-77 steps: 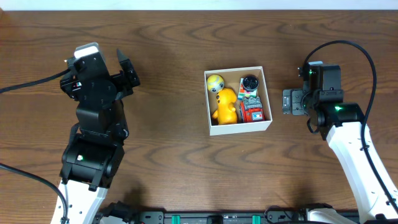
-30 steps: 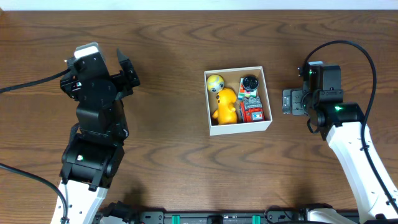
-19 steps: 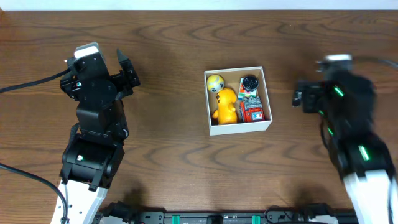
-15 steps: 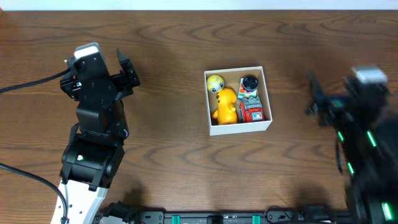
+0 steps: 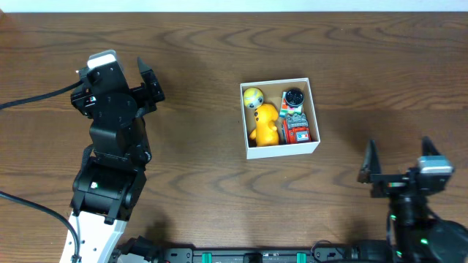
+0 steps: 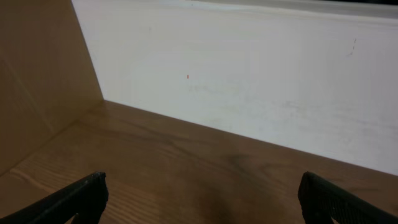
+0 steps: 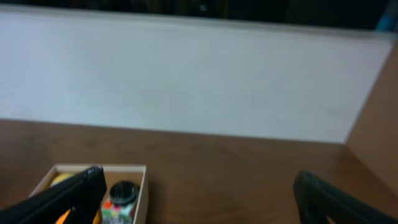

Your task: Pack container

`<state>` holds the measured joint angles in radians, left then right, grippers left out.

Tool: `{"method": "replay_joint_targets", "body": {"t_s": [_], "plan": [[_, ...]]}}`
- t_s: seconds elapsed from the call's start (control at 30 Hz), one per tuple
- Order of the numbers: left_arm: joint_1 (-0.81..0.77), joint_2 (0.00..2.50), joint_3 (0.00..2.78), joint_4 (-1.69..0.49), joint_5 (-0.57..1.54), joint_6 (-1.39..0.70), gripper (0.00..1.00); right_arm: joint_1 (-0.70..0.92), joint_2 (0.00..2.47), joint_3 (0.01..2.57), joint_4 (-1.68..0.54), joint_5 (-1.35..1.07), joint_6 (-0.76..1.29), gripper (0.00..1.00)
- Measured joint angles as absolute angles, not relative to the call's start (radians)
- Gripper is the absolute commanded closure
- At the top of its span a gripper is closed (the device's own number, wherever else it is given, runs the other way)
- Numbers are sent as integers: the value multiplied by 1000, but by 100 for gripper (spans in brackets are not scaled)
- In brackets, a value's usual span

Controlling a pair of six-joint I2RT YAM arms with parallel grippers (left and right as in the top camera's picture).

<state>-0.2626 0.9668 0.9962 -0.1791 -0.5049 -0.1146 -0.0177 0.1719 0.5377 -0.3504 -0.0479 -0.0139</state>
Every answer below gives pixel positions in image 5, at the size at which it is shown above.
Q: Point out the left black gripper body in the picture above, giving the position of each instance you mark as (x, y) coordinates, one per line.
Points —
(147, 92)

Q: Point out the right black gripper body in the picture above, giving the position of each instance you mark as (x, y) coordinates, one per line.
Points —
(394, 185)

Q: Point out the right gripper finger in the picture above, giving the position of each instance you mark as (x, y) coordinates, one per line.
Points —
(371, 164)
(428, 147)

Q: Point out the red toy robot car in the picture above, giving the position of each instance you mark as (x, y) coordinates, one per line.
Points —
(295, 129)

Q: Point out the small black round cap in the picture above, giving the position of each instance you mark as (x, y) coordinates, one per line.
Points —
(294, 97)

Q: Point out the colourful puzzle cube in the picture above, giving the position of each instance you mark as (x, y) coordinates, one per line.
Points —
(286, 109)

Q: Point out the yellow grey ball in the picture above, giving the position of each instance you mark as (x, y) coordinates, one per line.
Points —
(253, 98)

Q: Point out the orange dinosaur toy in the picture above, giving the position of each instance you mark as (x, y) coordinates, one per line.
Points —
(265, 132)

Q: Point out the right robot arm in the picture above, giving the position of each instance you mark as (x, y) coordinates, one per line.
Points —
(420, 234)

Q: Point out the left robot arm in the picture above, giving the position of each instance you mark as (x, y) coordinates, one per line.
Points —
(112, 174)

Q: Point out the white cardboard box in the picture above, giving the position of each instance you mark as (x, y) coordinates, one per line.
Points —
(272, 91)

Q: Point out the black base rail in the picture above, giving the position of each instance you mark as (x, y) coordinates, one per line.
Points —
(142, 250)

